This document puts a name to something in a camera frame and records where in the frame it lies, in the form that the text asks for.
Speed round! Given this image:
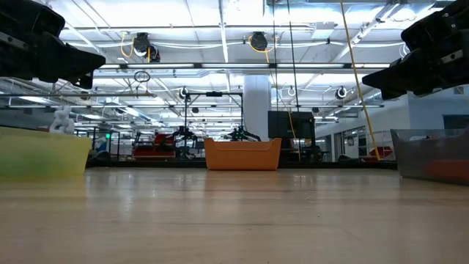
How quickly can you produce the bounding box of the white column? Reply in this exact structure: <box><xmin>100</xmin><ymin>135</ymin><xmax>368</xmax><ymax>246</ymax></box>
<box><xmin>243</xmin><ymin>75</ymin><xmax>272</xmax><ymax>142</ymax></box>

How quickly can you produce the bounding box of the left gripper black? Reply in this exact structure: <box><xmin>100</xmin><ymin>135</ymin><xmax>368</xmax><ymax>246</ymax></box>
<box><xmin>0</xmin><ymin>32</ymin><xmax>107</xmax><ymax>90</ymax></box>

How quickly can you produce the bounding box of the dark blue wall panel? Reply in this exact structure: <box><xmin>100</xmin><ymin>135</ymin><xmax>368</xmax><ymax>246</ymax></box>
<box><xmin>442</xmin><ymin>114</ymin><xmax>469</xmax><ymax>130</ymax></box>

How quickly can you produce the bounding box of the white sculpture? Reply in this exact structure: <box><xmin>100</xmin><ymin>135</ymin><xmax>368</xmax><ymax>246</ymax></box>
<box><xmin>48</xmin><ymin>106</ymin><xmax>76</xmax><ymax>135</ymax></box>

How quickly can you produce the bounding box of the small black ceiling reel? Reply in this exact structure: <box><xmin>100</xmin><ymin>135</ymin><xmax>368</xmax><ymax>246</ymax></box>
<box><xmin>147</xmin><ymin>45</ymin><xmax>161</xmax><ymax>64</ymax></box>

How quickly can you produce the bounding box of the long yellow hanging cable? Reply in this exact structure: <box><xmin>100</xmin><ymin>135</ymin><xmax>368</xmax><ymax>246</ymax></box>
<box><xmin>339</xmin><ymin>0</ymin><xmax>383</xmax><ymax>162</ymax></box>

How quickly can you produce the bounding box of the yellow plastic bin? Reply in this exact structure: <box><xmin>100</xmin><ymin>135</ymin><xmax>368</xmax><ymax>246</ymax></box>
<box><xmin>0</xmin><ymin>126</ymin><xmax>93</xmax><ymax>180</ymax></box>

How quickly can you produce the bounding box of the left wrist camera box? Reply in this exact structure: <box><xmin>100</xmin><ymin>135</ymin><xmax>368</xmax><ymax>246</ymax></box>
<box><xmin>0</xmin><ymin>0</ymin><xmax>67</xmax><ymax>38</ymax></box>

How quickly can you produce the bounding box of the red cart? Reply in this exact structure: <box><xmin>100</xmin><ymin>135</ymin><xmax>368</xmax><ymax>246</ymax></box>
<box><xmin>133</xmin><ymin>133</ymin><xmax>177</xmax><ymax>161</ymax></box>

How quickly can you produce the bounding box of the black metal frame stand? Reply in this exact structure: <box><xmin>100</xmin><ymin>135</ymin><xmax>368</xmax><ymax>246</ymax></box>
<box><xmin>183</xmin><ymin>91</ymin><xmax>245</xmax><ymax>142</ymax></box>

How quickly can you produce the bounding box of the grey translucent plastic bin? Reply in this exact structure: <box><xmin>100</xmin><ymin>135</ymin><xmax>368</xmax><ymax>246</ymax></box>
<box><xmin>390</xmin><ymin>128</ymin><xmax>469</xmax><ymax>186</ymax></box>

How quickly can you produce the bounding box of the black monitor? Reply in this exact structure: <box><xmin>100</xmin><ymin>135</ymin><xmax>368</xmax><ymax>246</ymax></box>
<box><xmin>267</xmin><ymin>110</ymin><xmax>315</xmax><ymax>139</ymax></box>

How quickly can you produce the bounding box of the black ceiling cable reel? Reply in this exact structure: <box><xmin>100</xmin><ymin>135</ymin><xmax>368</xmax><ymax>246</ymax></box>
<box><xmin>250</xmin><ymin>31</ymin><xmax>269</xmax><ymax>52</ymax></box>
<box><xmin>132</xmin><ymin>32</ymin><xmax>152</xmax><ymax>56</ymax></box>

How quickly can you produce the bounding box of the black hanging cable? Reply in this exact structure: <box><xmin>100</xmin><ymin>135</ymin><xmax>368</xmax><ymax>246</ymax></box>
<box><xmin>286</xmin><ymin>0</ymin><xmax>300</xmax><ymax>112</ymax></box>

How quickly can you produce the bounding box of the black coiled cable loop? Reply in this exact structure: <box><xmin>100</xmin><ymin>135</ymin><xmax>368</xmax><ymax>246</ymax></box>
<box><xmin>133</xmin><ymin>70</ymin><xmax>152</xmax><ymax>84</ymax></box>

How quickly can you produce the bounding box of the orange plastic bin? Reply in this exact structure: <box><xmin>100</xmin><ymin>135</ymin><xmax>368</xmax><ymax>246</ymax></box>
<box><xmin>204</xmin><ymin>137</ymin><xmax>283</xmax><ymax>171</ymax></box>

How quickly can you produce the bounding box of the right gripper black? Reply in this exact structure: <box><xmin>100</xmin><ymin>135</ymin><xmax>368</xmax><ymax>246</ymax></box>
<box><xmin>361</xmin><ymin>30</ymin><xmax>469</xmax><ymax>101</ymax></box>

